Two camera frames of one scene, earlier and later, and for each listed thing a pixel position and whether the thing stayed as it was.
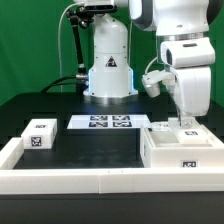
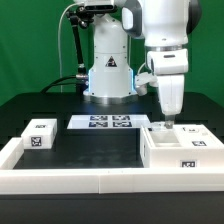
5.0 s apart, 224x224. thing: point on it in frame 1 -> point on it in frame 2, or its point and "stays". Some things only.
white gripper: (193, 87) -> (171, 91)
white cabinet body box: (171, 145) stays
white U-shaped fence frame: (17, 180) stays
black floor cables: (56, 83) stays
